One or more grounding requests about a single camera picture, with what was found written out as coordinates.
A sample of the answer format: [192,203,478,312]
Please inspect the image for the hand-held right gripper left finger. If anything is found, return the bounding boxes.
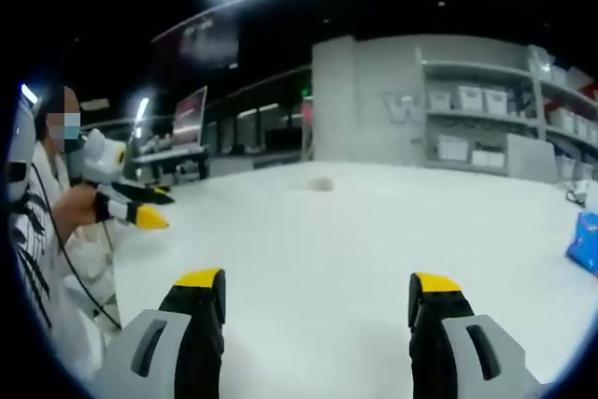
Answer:
[103,267,227,399]

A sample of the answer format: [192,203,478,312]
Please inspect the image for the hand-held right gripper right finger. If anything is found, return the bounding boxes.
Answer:
[408,271,546,399]

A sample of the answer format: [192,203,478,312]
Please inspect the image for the person's left hand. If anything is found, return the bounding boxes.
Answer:
[53,184,100,238]

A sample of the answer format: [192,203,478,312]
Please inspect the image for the dark background desk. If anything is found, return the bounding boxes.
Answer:
[132,144,210,184]

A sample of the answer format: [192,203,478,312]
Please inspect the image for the white chest-worn device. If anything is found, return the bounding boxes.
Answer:
[6,98,39,204]

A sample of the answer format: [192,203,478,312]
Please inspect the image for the computer monitor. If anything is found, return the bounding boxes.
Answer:
[171,85,209,149]

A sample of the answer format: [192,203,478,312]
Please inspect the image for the person in white coat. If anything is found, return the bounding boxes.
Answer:
[7,136,123,384]

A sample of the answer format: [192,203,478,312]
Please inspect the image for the dark hanging screen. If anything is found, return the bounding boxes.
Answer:
[150,0,245,74]

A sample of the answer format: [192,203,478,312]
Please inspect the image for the blue box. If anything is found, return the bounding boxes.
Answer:
[565,210,598,275]

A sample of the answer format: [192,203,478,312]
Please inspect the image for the small white object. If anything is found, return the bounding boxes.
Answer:
[563,178,590,207]

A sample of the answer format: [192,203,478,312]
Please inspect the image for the rows of white storage bins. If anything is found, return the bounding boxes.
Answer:
[427,62,598,177]

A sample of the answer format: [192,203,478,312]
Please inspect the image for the grey shelving unit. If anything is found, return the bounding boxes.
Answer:
[419,45,598,181]

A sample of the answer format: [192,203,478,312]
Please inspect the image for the black cable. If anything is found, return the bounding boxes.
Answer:
[32,169,123,331]

